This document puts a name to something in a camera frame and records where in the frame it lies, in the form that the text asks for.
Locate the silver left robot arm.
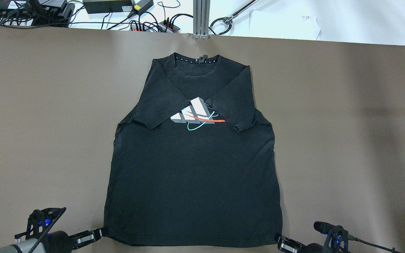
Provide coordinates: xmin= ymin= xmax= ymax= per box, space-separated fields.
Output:
xmin=0 ymin=208 xmax=107 ymax=253

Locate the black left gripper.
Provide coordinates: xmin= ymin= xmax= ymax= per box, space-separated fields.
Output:
xmin=14 ymin=208 xmax=104 ymax=253

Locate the aluminium frame post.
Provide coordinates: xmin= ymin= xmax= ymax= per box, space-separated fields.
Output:
xmin=193 ymin=0 xmax=210 ymax=40

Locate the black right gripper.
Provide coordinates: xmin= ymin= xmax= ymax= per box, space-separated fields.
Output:
xmin=275 ymin=221 xmax=353 ymax=253

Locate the black printed t-shirt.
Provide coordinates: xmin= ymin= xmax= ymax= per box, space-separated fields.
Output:
xmin=103 ymin=53 xmax=283 ymax=248

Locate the black grabber stick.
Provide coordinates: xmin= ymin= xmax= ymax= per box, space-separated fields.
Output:
xmin=208 ymin=0 xmax=258 ymax=35

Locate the black power adapter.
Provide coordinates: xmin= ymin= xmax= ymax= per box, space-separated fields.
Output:
xmin=82 ymin=0 xmax=135 ymax=14

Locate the red black power strip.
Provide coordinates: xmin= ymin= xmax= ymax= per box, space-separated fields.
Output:
xmin=127 ymin=20 xmax=180 ymax=33

